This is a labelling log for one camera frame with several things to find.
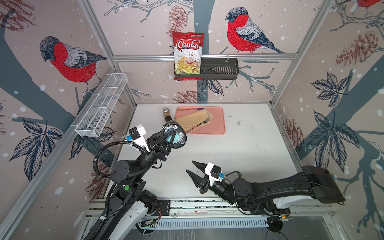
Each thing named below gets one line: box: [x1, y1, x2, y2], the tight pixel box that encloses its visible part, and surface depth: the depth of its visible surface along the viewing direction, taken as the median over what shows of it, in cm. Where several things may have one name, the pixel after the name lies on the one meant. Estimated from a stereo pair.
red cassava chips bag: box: [172, 31, 204, 81], surface depth 86 cm
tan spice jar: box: [162, 107, 171, 121], surface depth 106 cm
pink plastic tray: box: [175, 106, 226, 135], surface depth 109 cm
